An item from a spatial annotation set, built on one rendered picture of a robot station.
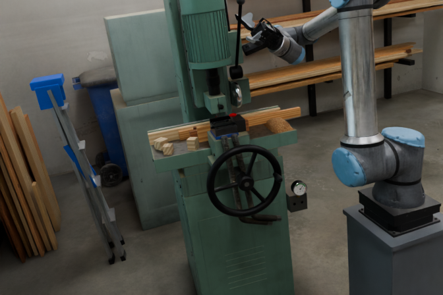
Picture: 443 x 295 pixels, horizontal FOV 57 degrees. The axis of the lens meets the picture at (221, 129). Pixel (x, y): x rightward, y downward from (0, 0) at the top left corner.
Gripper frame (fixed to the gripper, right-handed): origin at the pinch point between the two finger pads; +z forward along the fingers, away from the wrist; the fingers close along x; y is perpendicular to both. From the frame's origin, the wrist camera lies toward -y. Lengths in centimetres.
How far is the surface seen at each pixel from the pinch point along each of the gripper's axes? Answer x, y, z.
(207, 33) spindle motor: 2.5, -7.8, 10.9
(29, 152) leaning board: -61, -173, 12
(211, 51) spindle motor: 6.5, -12.1, 6.6
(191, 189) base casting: 42, -54, -5
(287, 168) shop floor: -41, -100, -170
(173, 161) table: 34, -48, 6
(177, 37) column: -18.2, -26.1, 7.2
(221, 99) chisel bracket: 14.8, -25.4, -7.1
